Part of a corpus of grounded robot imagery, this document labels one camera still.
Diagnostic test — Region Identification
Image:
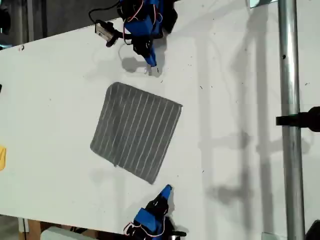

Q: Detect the grey striped towel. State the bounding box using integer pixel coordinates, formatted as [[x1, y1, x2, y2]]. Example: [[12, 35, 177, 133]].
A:
[[89, 81, 184, 185]]

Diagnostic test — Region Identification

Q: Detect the white box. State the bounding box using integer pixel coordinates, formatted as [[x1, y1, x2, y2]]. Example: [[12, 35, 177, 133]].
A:
[[40, 226, 98, 240]]

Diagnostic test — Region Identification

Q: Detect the wooden table leg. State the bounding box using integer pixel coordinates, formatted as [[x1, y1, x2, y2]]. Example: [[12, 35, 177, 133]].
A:
[[18, 217, 42, 240]]

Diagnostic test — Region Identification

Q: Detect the dark round object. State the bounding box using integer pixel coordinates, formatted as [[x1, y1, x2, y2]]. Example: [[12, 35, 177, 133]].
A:
[[0, 6, 12, 36]]

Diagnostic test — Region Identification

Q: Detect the black clamp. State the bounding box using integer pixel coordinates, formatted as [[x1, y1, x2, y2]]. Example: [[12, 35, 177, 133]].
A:
[[275, 106, 320, 133]]

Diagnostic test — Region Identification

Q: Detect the black rounded object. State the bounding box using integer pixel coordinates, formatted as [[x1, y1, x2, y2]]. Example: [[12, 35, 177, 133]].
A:
[[304, 219, 320, 240]]

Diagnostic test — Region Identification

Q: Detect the yellow object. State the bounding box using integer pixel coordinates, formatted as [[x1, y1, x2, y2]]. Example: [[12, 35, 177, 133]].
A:
[[0, 146, 7, 172]]

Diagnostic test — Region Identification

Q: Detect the black camera box on stalk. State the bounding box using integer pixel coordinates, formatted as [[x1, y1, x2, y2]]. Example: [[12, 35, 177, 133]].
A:
[[94, 20, 126, 48], [166, 229, 187, 240]]

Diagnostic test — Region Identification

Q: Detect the thin black camera cable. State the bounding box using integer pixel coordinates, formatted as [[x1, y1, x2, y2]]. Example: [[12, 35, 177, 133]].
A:
[[88, 0, 121, 25]]

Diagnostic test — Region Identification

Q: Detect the metal bracket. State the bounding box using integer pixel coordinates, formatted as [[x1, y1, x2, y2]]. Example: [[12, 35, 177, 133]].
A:
[[246, 0, 277, 10]]

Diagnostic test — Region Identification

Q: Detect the steel post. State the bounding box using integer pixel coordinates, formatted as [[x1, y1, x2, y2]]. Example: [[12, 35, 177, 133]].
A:
[[277, 0, 306, 240]]

